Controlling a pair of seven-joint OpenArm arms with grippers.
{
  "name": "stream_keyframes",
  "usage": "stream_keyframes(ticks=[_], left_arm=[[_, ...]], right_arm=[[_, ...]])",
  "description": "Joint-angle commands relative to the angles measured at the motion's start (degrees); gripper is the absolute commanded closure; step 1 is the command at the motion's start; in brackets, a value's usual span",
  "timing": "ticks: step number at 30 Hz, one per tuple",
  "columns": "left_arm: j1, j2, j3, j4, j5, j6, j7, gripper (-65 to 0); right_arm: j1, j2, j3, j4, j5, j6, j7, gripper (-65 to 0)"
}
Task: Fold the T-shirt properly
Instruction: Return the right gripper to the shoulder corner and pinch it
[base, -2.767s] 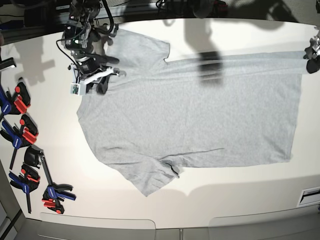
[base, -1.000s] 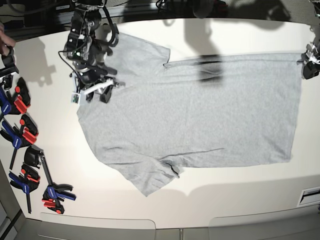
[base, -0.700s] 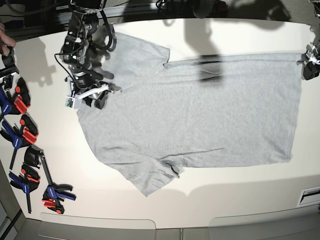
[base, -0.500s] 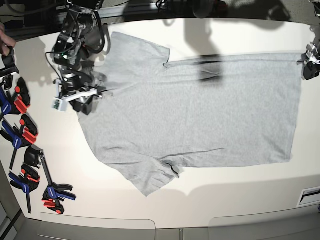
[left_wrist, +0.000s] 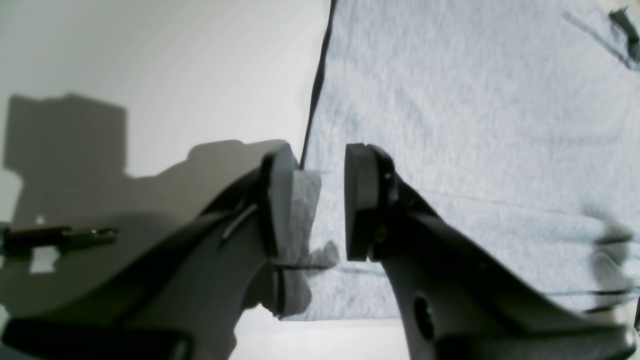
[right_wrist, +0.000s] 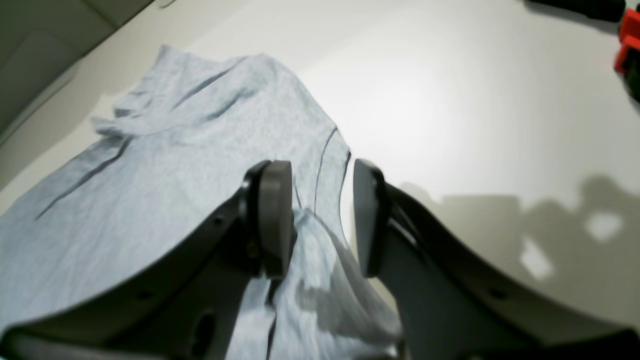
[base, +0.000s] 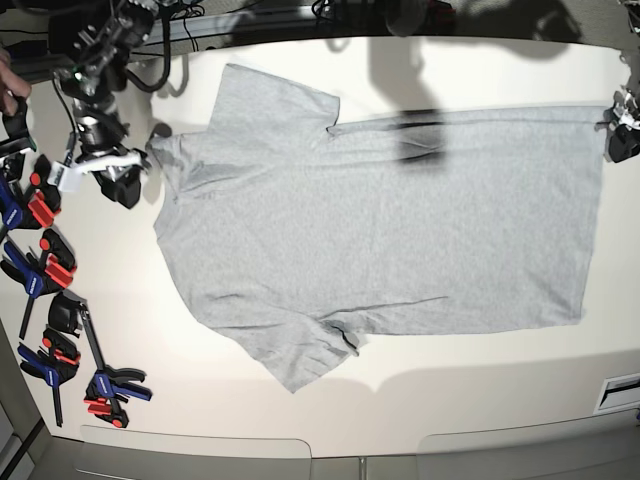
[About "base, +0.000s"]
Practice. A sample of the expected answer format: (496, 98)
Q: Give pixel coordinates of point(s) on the grey T-shirt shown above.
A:
(290, 232)

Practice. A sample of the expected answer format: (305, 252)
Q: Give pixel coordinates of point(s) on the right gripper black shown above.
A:
(126, 189)

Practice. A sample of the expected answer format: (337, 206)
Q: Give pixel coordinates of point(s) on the long bar clamp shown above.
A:
(109, 387)

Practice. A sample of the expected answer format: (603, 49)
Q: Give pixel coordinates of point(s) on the person hand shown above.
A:
(13, 87)

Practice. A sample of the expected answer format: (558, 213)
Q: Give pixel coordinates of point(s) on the blue red clamp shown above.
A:
(50, 273)
(56, 362)
(34, 208)

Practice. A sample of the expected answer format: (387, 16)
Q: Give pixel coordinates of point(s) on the top blue red clamp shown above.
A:
(34, 208)

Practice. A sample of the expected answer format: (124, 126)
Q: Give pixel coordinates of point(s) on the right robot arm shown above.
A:
(96, 143)

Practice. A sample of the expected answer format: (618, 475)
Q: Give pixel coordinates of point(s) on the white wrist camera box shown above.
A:
(65, 178)

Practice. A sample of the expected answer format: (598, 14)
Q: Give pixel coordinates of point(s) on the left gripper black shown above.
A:
(622, 122)

